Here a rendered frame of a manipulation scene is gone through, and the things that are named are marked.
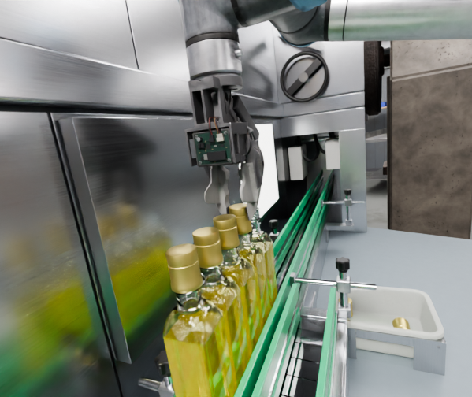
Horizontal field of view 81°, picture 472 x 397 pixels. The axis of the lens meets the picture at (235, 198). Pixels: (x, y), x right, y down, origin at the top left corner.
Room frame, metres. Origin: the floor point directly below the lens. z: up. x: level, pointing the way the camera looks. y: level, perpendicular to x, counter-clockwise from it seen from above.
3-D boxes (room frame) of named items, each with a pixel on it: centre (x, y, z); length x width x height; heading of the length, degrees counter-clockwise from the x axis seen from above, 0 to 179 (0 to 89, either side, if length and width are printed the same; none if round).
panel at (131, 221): (0.75, 0.01, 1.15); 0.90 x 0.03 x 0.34; 156
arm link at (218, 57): (0.42, 0.00, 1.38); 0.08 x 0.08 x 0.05
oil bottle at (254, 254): (0.45, 0.00, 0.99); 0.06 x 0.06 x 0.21; 66
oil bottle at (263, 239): (0.50, -0.03, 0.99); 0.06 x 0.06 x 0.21; 67
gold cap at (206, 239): (0.34, 0.04, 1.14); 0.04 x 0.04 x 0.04
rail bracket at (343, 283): (0.52, -0.18, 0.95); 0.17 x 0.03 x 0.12; 66
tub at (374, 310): (0.59, -0.31, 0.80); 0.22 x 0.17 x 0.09; 66
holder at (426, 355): (0.60, -0.29, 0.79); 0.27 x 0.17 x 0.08; 66
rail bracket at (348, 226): (1.11, -0.43, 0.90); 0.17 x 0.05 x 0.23; 66
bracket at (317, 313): (0.53, -0.16, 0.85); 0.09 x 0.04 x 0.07; 66
